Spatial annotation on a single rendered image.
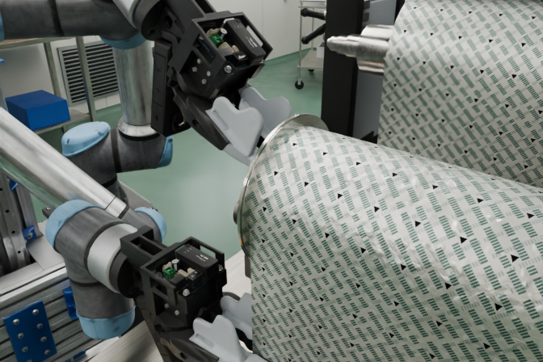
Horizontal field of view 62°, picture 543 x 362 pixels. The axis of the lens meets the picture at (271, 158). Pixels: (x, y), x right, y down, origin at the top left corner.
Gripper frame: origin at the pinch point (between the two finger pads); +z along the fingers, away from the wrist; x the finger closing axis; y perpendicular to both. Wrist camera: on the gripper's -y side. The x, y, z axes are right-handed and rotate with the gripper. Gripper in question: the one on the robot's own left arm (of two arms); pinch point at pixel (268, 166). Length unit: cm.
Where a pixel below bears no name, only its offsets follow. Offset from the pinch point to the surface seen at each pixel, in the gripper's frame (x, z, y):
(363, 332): -8.4, 15.9, 5.4
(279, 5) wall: 466, -238, -260
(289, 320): -8.4, 12.5, -1.2
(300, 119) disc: -1.2, -0.5, 7.9
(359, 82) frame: 28.5, -4.8, -1.9
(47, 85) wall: 144, -216, -289
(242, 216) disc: -9.3, 3.3, 3.2
